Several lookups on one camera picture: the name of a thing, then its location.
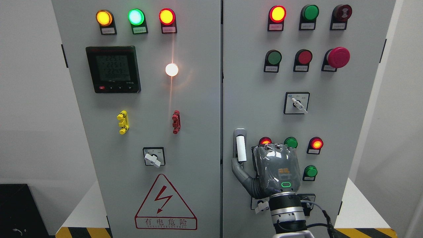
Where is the black digital power meter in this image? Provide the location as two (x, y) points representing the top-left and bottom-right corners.
(86, 46), (141, 94)

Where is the grey cabinet door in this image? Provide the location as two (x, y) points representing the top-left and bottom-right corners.
(52, 0), (221, 238)
(222, 0), (396, 238)

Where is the red terminal connector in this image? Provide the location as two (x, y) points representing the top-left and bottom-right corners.
(171, 110), (181, 134)

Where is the red mushroom emergency stop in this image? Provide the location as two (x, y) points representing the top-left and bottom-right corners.
(321, 47), (350, 72)

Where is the red electric hazard warning sticker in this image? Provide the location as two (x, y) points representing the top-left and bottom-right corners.
(135, 174), (197, 230)

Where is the red lit indicator light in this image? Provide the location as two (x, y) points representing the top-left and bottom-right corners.
(159, 8), (177, 34)

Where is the green lit indicator light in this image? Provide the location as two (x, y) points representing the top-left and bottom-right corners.
(128, 9), (148, 34)

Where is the red lit light right door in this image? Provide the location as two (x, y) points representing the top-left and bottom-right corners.
(267, 5), (287, 32)

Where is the silver door handle lock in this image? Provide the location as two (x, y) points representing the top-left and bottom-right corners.
(233, 128), (247, 164)

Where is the green small light lower right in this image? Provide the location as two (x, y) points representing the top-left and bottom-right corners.
(302, 165), (318, 182)

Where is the white selector switch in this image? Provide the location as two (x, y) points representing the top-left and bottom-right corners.
(250, 197), (269, 214)
(284, 92), (310, 114)

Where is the green small light middle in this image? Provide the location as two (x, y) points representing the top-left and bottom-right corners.
(284, 137), (298, 148)

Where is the black box lower left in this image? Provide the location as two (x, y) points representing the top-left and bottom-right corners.
(0, 184), (49, 238)

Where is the yellow terminal connector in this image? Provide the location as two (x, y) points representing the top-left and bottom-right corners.
(116, 110), (129, 135)

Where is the black rotary knob switch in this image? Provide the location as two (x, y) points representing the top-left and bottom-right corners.
(297, 193), (316, 217)

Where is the red lit small light right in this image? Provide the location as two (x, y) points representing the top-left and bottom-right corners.
(307, 137), (324, 155)

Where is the red lit small light left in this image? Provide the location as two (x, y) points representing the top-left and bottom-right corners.
(259, 137), (272, 146)

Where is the green push button second row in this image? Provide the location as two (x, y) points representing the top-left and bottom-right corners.
(263, 50), (282, 73)

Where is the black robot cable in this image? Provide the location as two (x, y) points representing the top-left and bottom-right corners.
(276, 199), (337, 238)

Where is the white selector switch upper right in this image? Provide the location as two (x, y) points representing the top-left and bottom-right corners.
(284, 92), (310, 114)

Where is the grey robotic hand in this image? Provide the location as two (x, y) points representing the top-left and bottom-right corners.
(232, 143), (301, 199)

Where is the white platform with hazard stripes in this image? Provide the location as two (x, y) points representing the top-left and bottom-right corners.
(55, 179), (397, 238)

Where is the white selector switch lower right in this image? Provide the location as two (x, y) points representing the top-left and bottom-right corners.
(250, 197), (269, 214)

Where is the red lit small light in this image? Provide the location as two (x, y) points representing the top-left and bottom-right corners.
(307, 137), (324, 155)
(259, 137), (272, 146)

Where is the grey left cabinet door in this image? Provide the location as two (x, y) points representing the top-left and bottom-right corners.
(52, 0), (221, 238)

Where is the grey right cabinet door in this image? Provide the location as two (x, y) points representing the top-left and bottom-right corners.
(222, 0), (396, 238)

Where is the green small light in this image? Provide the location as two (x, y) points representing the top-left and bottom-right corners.
(284, 137), (298, 148)
(302, 165), (318, 182)

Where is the red push button second row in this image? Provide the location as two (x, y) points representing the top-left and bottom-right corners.
(293, 49), (313, 72)

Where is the yellow indicator light top left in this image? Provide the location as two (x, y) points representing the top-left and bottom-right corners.
(96, 9), (117, 35)

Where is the green push button top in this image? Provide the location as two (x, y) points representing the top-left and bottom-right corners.
(299, 4), (319, 30)

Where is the white selector switch left door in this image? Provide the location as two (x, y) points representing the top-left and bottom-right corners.
(142, 147), (166, 168)

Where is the white lit indicator light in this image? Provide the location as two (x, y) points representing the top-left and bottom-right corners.
(165, 63), (179, 77)

